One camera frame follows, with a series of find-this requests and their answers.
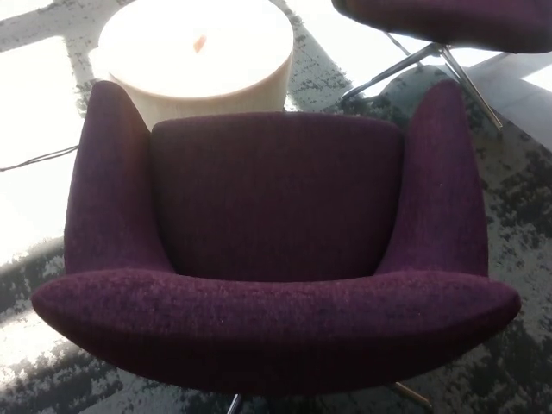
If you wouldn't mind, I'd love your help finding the purple fabric armchair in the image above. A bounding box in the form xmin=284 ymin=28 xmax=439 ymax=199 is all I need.
xmin=30 ymin=78 xmax=522 ymax=414

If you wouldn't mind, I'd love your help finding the round white side table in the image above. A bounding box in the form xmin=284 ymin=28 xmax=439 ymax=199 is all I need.
xmin=89 ymin=0 xmax=296 ymax=126

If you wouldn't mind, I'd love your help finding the purple chair with metal legs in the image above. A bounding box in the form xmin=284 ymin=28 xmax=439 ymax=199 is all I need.
xmin=330 ymin=0 xmax=552 ymax=130

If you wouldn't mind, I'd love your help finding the short black floor cable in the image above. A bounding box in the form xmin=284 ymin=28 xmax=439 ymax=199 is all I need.
xmin=382 ymin=30 xmax=413 ymax=56

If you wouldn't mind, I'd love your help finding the thin black floor cable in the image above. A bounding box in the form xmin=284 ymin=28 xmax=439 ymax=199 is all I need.
xmin=0 ymin=145 xmax=79 ymax=173

